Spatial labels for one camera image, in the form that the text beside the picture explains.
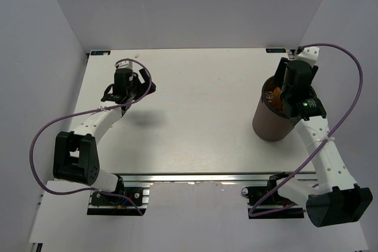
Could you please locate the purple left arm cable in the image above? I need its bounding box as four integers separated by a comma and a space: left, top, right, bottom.
30, 58, 153, 216

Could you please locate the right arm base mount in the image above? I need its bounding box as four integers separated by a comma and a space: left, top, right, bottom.
240, 172, 305, 220

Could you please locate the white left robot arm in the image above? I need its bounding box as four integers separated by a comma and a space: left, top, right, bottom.
53, 67, 156, 204

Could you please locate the dark brown round bin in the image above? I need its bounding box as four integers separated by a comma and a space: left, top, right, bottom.
252, 76, 305, 142

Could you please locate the aluminium table front rail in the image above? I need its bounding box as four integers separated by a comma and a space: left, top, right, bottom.
118, 172, 315, 185

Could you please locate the orange bottle with patterned label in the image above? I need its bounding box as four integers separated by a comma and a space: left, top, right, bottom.
270, 87, 285, 114

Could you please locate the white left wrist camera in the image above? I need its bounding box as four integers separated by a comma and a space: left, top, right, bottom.
115, 58, 133, 70

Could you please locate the blue sticker corner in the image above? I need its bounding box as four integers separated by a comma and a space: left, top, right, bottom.
265, 48, 286, 53
90, 51, 110, 56

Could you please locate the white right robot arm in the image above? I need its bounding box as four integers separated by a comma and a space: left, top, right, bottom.
266, 60, 373, 227

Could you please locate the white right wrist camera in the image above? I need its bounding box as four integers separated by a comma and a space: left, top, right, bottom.
294, 46, 320, 67

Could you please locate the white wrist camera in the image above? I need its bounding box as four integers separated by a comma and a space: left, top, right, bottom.
115, 58, 133, 70
294, 46, 320, 67

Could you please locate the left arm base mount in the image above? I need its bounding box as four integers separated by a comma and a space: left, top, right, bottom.
87, 182, 150, 217

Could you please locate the blue sticker left corner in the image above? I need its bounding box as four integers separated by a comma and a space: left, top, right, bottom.
90, 51, 110, 56

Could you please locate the blue sticker right corner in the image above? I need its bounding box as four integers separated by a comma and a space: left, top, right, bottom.
265, 48, 286, 53

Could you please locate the large clear plastic bottle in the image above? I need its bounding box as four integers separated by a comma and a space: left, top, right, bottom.
265, 91, 275, 102

